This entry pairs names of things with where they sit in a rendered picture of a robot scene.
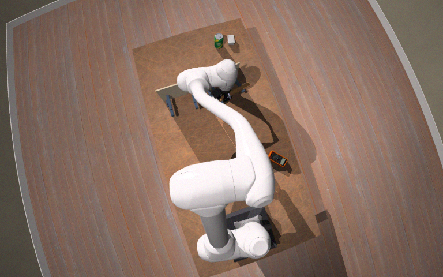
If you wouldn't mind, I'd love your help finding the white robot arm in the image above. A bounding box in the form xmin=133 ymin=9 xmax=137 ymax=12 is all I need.
xmin=170 ymin=59 xmax=275 ymax=262

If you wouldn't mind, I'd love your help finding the green drink can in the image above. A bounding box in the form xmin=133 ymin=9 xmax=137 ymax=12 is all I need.
xmin=214 ymin=33 xmax=223 ymax=49

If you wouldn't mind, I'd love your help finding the orange digital multimeter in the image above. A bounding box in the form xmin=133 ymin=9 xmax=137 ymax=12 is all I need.
xmin=268 ymin=151 xmax=288 ymax=167

